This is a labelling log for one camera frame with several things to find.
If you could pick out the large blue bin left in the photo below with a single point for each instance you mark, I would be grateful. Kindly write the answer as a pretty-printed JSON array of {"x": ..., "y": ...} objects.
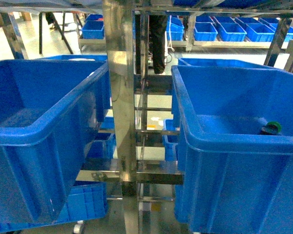
[{"x": 50, "y": 113}]

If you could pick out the large blue bin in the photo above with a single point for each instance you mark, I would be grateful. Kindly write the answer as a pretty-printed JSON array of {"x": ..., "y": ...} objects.
[
  {"x": 50, "y": 113},
  {"x": 236, "y": 181}
]

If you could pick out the blue bin lower left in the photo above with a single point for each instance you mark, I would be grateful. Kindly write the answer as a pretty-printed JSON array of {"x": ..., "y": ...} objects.
[{"x": 87, "y": 200}]

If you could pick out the row of blue bins background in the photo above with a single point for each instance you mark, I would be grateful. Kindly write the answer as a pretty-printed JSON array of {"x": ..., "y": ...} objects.
[{"x": 226, "y": 29}]

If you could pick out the green push button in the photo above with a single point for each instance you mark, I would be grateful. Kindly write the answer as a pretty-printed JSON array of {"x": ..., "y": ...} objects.
[{"x": 272, "y": 128}]

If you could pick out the large blue bin right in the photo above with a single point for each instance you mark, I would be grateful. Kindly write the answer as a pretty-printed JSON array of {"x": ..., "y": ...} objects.
[{"x": 236, "y": 181}]

